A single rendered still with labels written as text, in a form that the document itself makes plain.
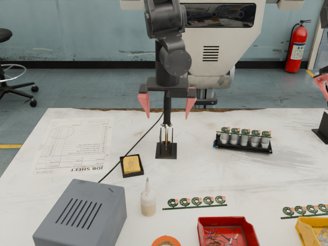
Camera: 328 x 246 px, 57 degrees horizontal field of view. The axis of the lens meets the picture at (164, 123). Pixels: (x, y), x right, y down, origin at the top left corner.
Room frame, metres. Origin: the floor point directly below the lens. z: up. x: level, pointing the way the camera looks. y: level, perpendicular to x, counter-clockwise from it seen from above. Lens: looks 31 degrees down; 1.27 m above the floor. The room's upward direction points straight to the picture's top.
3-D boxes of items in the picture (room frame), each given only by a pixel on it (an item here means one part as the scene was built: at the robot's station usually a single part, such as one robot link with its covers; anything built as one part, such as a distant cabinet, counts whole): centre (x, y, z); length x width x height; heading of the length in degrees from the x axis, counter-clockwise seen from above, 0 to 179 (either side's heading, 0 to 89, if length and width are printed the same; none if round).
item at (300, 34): (3.19, -1.43, 0.29); 0.16 x 0.15 x 0.55; 90
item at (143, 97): (0.68, 0.03, 0.92); 0.07 x 0.07 x 0.09; 87
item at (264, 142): (0.70, -0.29, 0.79); 0.02 x 0.02 x 0.05
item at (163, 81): (0.68, -0.01, 1.00); 0.10 x 0.07 x 0.07; 87
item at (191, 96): (0.67, -0.04, 0.92); 0.07 x 0.07 x 0.09; 87
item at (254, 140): (0.71, -0.26, 0.79); 0.02 x 0.02 x 0.05
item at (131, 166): (0.63, 0.09, 0.76); 0.07 x 0.05 x 0.02; 14
